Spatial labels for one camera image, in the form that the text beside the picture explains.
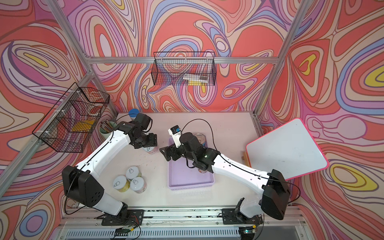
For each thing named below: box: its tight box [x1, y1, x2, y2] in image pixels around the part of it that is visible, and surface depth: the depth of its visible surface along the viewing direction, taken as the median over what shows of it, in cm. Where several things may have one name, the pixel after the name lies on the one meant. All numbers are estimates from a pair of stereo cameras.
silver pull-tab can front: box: [130, 176, 148, 194], surface depth 82 cm
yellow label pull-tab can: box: [112, 175, 131, 193], surface depth 82 cm
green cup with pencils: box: [99, 119, 117, 140], surface depth 93 cm
